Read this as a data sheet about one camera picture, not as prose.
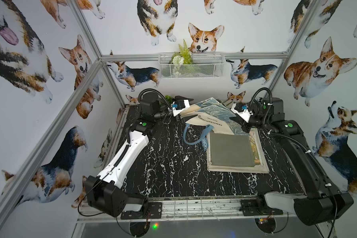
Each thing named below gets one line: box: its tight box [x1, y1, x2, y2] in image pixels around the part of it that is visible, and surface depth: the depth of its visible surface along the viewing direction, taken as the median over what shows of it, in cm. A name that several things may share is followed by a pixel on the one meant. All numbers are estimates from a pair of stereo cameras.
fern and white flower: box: [171, 38, 193, 77], surface depth 85 cm
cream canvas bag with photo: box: [206, 127, 270, 174], surface depth 89 cm
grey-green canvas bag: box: [209, 132, 256, 168], surface depth 93 cm
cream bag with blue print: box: [180, 97, 250, 152], surface depth 70 cm
